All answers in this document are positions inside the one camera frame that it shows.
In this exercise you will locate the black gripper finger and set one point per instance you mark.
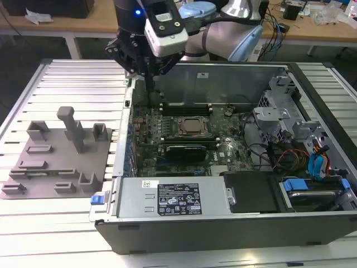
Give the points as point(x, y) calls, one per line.
point(168, 64)
point(118, 50)

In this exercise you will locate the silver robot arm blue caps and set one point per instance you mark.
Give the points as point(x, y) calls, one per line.
point(220, 36)

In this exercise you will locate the black RAM slot bank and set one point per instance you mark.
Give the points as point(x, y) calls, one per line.
point(189, 140)
point(185, 109)

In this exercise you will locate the silver CPU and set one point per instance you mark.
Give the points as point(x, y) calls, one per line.
point(193, 124)

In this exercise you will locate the round coin battery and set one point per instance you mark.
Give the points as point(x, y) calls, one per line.
point(228, 111)

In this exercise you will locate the black box on desk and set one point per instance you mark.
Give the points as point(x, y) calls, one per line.
point(47, 8)

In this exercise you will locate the white crumpled paper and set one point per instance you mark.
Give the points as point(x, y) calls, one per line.
point(37, 16)

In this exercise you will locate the black graphics card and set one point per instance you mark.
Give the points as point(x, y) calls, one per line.
point(185, 153)

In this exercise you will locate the green motherboard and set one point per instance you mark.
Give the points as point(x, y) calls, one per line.
point(228, 136)

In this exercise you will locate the silver metal drive cage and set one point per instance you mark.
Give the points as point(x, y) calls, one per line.
point(270, 120)

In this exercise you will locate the silver finned heat sink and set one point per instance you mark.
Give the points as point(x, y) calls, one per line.
point(219, 170)

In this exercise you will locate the grey plastic parts rack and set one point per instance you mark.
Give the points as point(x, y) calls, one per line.
point(64, 156)

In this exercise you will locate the small black box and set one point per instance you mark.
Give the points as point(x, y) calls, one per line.
point(284, 28)

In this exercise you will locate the grey power supply with label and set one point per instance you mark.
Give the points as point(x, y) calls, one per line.
point(136, 201)

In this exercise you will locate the blue case latch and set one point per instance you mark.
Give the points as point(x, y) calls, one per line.
point(97, 199)

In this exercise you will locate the black plastic shroud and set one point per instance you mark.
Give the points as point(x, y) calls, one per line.
point(251, 192)

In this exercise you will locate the clear plastic bags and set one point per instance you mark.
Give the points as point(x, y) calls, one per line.
point(329, 14)

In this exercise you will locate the black open PC case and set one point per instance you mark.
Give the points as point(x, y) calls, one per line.
point(223, 234)

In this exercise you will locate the hard disk in blue carrier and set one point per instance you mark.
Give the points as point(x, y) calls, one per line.
point(309, 195)

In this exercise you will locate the white grey wrist camera box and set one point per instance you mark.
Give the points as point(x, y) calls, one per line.
point(166, 33)

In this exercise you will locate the wooden desk white frame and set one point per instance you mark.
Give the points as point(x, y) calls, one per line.
point(55, 26)
point(315, 30)

